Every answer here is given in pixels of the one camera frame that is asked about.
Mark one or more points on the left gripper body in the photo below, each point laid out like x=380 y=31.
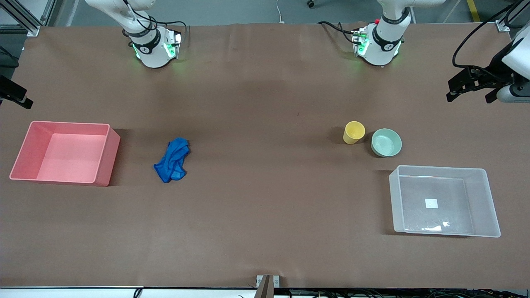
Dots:
x=495 y=67

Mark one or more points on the mint green bowl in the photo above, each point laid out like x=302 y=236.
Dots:
x=386 y=142

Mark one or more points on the yellow plastic cup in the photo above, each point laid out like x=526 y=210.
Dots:
x=353 y=132

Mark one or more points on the blue cloth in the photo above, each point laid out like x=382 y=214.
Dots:
x=174 y=159

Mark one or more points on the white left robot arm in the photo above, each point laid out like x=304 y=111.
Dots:
x=381 y=45

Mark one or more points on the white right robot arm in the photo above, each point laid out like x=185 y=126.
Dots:
x=153 y=54

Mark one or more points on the yellow floor tape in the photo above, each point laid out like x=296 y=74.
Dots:
x=474 y=10

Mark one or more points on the pink plastic bin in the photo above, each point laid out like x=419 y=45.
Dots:
x=70 y=153

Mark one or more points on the white square label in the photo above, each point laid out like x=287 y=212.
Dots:
x=431 y=203

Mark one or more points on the clear plastic bin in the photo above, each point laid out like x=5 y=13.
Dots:
x=455 y=217

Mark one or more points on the brown table cover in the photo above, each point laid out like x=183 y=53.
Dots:
x=265 y=186

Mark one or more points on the small aluminium corner bracket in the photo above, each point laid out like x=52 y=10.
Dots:
x=502 y=26

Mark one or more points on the aluminium frame profile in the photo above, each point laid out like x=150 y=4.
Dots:
x=25 y=18

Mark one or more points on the white table front rail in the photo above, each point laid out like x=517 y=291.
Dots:
x=62 y=294

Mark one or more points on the metal bracket with post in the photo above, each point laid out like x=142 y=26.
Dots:
x=265 y=285

